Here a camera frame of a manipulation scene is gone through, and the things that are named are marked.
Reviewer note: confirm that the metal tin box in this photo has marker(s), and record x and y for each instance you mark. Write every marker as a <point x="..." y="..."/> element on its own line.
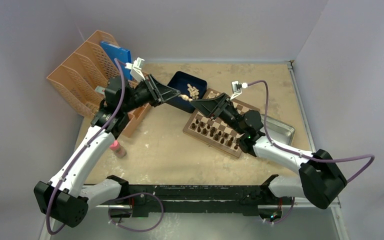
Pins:
<point x="280" y="131"/>

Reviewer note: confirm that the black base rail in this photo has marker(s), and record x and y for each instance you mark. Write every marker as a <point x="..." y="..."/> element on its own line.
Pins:
<point x="248" y="200"/>

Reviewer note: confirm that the pink capped bottle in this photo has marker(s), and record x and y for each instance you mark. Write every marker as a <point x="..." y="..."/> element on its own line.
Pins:
<point x="117" y="149"/>

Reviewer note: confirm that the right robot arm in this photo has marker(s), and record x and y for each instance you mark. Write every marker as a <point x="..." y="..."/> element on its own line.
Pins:
<point x="319" y="179"/>

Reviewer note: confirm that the wooden chess board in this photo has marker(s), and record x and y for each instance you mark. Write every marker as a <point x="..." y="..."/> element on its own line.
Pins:
<point x="198" y="115"/>

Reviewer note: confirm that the blue folder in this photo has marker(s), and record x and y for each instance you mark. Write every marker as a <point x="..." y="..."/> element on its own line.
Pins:
<point x="113" y="51"/>

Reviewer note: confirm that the orange plastic file organizer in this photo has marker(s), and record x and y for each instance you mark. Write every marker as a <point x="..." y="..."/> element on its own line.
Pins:
<point x="85" y="69"/>

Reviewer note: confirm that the dark blue tray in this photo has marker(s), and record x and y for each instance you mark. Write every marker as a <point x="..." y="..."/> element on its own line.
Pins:
<point x="180" y="81"/>

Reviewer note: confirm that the row of dark chess pieces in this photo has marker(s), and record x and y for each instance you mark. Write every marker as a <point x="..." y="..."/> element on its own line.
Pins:
<point x="214" y="133"/>

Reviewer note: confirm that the small grey box in organizer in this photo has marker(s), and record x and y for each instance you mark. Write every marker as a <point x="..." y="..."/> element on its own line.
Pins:
<point x="100" y="90"/>

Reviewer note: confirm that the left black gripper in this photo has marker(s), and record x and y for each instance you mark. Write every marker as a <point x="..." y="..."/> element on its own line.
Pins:
<point x="159" y="93"/>

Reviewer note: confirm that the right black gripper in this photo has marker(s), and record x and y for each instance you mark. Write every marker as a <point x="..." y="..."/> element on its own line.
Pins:
<point x="212" y="108"/>

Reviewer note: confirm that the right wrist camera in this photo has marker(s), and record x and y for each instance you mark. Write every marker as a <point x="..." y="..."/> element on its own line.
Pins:
<point x="237" y="88"/>

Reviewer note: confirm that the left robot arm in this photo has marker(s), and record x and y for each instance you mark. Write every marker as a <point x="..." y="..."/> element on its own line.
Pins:
<point x="64" y="197"/>

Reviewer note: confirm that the light chess piece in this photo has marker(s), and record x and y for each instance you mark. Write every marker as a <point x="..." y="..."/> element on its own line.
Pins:
<point x="185" y="97"/>

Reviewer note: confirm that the pile of light chess pieces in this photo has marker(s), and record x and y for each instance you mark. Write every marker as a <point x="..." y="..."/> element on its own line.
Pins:
<point x="193" y="92"/>

